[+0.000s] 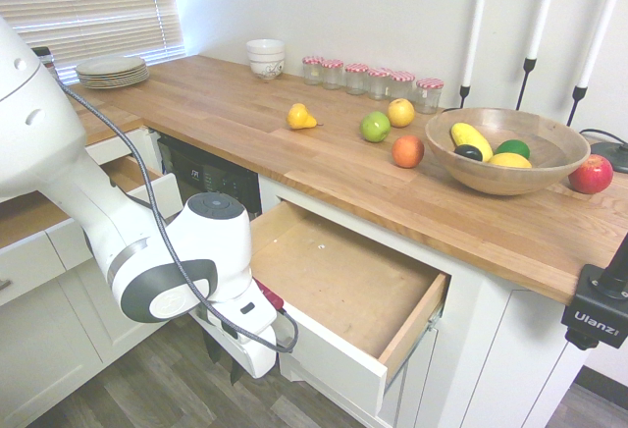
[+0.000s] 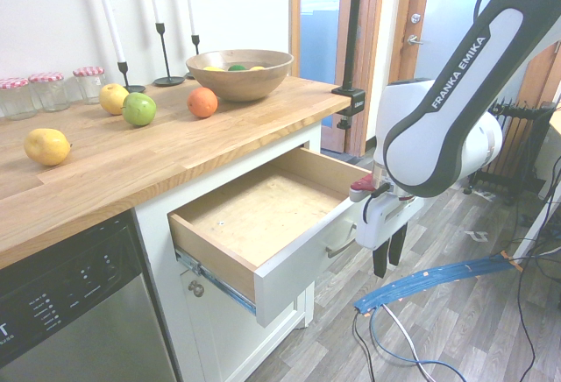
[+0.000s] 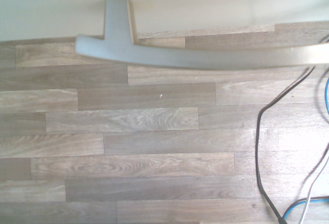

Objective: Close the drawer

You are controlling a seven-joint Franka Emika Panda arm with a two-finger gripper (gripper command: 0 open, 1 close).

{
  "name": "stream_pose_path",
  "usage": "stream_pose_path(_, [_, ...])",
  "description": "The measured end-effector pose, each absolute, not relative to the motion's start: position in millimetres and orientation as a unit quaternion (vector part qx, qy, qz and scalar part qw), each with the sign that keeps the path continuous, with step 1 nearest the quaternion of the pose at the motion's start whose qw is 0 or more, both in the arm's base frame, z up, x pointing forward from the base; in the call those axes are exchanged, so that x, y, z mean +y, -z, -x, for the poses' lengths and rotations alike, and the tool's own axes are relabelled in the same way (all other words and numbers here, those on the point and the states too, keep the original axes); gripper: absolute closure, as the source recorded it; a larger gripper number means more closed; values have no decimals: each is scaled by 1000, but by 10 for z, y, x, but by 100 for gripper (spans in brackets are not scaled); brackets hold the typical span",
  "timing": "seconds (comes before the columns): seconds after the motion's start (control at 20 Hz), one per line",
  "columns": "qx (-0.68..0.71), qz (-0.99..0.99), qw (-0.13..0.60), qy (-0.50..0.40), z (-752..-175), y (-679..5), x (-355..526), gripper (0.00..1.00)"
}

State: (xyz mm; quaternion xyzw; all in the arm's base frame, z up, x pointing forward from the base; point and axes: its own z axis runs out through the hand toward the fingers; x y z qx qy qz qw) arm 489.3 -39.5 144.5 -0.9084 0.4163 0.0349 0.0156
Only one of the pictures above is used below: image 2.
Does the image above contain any white drawer with wooden inside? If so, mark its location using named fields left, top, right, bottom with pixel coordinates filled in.
left=167, top=145, right=379, bottom=329

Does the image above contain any large wooden bowl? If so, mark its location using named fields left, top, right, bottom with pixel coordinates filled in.
left=185, top=49, right=295, bottom=103

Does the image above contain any blue floor cable cover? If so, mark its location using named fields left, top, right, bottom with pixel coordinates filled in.
left=353, top=253, right=525, bottom=316

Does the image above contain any white cable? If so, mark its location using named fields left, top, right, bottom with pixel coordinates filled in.
left=381, top=305, right=436, bottom=382

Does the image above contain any green apple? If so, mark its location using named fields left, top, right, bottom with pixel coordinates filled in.
left=121, top=92, right=158, bottom=128

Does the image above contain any yellow pear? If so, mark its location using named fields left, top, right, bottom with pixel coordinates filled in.
left=23, top=128, right=73, bottom=167

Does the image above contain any silver drawer handle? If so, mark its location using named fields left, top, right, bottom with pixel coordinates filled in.
left=324, top=238, right=358, bottom=260

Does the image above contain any blue cable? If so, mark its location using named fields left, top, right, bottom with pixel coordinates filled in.
left=368, top=306, right=471, bottom=382

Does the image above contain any black oil radiator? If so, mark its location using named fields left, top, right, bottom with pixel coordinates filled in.
left=465, top=99, right=558, bottom=207

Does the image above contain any black clamp camera stand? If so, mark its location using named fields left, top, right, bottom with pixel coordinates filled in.
left=330, top=0, right=515, bottom=131

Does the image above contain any yellow apple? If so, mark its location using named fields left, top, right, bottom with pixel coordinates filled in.
left=98, top=82, right=131, bottom=117

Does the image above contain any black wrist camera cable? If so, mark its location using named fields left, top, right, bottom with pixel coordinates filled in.
left=361, top=182, right=392, bottom=230

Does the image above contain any white kitchen cabinet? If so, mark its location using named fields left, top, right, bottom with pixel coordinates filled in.
left=133, top=121, right=323, bottom=382

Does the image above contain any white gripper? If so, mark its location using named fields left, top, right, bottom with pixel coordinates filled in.
left=355, top=192, right=425, bottom=279

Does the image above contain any glass jar with checkered lid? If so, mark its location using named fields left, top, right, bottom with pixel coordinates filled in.
left=72, top=66, right=107, bottom=106
left=0, top=77, right=37, bottom=122
left=27, top=72, right=71, bottom=113

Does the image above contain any stainless steel dishwasher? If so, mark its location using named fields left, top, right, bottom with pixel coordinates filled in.
left=0, top=209, right=177, bottom=382

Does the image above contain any black candle holder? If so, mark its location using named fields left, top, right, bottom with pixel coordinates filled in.
left=116, top=60, right=147, bottom=95
left=152, top=21, right=186, bottom=88
left=184, top=33, right=202, bottom=81

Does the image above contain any orange fruit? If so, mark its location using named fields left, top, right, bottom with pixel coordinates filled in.
left=187, top=87, right=219, bottom=119

